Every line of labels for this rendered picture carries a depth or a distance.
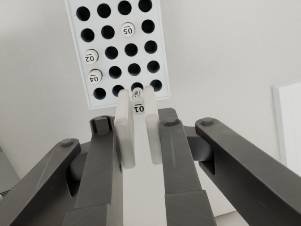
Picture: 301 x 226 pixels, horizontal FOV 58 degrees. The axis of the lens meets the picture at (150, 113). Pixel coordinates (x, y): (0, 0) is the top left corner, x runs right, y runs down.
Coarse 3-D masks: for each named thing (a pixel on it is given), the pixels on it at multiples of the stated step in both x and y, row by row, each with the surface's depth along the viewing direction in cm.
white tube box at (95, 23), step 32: (64, 0) 24; (96, 0) 24; (128, 0) 24; (96, 32) 25; (160, 32) 26; (96, 64) 26; (128, 64) 26; (160, 64) 27; (96, 96) 28; (160, 96) 28
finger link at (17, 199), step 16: (64, 144) 13; (48, 160) 12; (64, 160) 12; (32, 176) 11; (48, 176) 11; (64, 176) 12; (16, 192) 10; (32, 192) 10; (48, 192) 11; (64, 192) 12; (0, 208) 9; (16, 208) 9; (32, 208) 10; (48, 208) 11; (64, 208) 12; (0, 224) 8; (16, 224) 9; (32, 224) 9; (48, 224) 10
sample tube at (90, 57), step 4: (88, 52) 24; (92, 52) 24; (96, 52) 26; (84, 56) 25; (88, 56) 25; (92, 56) 25; (96, 56) 25; (84, 60) 25; (88, 60) 25; (92, 60) 25; (96, 60) 25
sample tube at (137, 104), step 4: (136, 88) 25; (140, 88) 25; (136, 92) 23; (140, 92) 24; (132, 96) 23; (136, 96) 22; (140, 96) 22; (132, 100) 22; (136, 100) 21; (140, 100) 21; (132, 104) 21; (136, 104) 21; (140, 104) 21; (132, 108) 21; (136, 108) 21; (140, 108) 21; (144, 108) 21; (136, 112) 21; (140, 112) 21; (144, 112) 21
